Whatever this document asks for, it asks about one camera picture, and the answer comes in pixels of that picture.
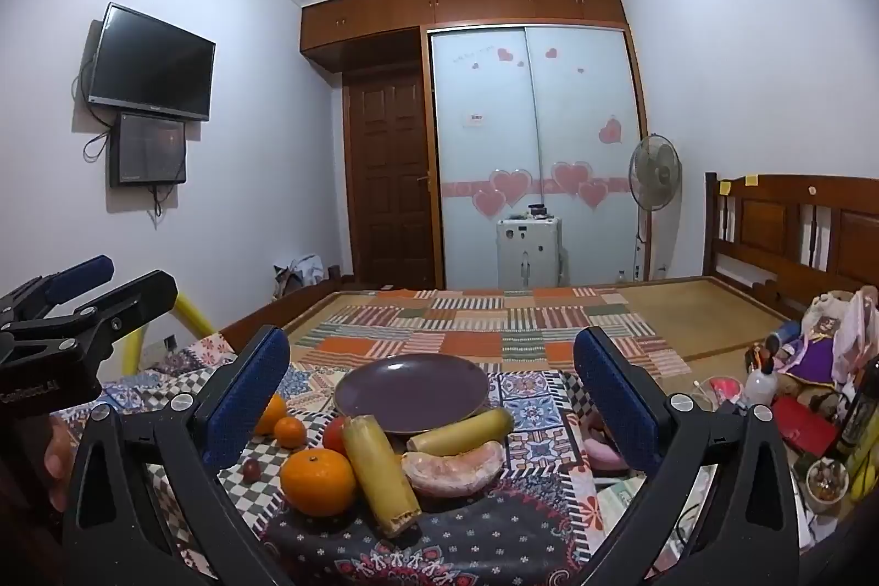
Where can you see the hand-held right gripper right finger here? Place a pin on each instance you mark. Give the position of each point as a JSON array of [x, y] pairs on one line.
[[617, 404]]

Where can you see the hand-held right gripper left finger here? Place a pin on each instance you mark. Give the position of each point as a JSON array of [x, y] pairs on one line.
[[248, 397]]

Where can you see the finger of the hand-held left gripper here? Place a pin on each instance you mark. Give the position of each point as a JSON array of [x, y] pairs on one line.
[[134, 297], [81, 276]]

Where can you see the medium orange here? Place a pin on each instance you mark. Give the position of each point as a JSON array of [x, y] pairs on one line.
[[272, 414]]

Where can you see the small mandarin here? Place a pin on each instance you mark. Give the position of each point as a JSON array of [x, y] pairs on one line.
[[290, 432]]

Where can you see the red tomato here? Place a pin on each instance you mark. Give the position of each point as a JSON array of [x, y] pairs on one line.
[[334, 436]]

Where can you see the large orange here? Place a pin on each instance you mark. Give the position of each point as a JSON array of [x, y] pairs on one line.
[[319, 481]]

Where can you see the yellow-green banana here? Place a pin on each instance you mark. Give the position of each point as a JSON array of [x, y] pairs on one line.
[[467, 429]]

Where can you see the long yellow sugarcane piece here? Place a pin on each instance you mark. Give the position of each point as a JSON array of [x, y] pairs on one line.
[[376, 479]]

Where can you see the wooden fruit bowl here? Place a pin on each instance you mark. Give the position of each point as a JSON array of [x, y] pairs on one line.
[[412, 397]]

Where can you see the pink pomelo segment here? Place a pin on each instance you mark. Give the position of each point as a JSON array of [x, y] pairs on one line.
[[446, 470]]

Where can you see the person's left hand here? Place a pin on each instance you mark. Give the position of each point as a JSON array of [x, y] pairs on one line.
[[59, 459]]

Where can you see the pink soft object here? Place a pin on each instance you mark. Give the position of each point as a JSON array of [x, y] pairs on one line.
[[606, 457]]

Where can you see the yellow chair back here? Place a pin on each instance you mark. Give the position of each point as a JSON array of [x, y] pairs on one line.
[[196, 318]]

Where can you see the dark red grape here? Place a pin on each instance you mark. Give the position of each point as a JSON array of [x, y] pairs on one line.
[[251, 470]]

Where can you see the tile-patterned cloth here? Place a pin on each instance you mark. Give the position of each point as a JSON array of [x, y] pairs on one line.
[[535, 404]]

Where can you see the clear container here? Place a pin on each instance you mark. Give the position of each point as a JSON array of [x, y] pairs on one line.
[[721, 392]]

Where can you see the grey bag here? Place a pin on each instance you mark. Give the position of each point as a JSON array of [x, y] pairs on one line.
[[299, 273]]

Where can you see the white squeeze bottle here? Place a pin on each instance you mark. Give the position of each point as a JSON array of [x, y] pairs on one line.
[[757, 385]]

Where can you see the striped patchwork blanket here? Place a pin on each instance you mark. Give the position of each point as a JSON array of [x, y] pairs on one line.
[[481, 325]]

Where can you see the white appliance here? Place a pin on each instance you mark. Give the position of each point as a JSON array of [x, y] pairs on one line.
[[529, 253]]

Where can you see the dark mandala cloth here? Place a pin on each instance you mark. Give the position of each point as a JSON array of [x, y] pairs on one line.
[[481, 531]]

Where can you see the red box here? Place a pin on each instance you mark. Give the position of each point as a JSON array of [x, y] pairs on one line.
[[803, 425]]

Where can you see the purple dressed doll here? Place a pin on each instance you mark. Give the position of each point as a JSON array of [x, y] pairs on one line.
[[814, 346]]

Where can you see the small snack cup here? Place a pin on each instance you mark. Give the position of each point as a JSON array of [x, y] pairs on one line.
[[827, 486]]

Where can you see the standing fan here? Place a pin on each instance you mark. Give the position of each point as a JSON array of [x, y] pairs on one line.
[[656, 171]]

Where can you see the wooden bed headboard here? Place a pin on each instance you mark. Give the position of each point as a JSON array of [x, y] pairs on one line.
[[776, 229]]

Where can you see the dark green bottle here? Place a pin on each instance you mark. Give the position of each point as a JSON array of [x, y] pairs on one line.
[[855, 414]]

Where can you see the pink plastic bag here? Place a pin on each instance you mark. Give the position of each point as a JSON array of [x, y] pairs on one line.
[[862, 332]]

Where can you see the brown wooden door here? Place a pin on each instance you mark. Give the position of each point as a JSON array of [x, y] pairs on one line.
[[388, 181]]

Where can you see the wooden wardrobe with glass doors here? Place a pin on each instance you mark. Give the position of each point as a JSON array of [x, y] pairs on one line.
[[481, 146]]

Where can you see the small wall monitor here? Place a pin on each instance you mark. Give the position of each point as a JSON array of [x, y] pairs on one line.
[[149, 148]]

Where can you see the wall television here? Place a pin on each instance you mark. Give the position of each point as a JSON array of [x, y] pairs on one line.
[[151, 61]]

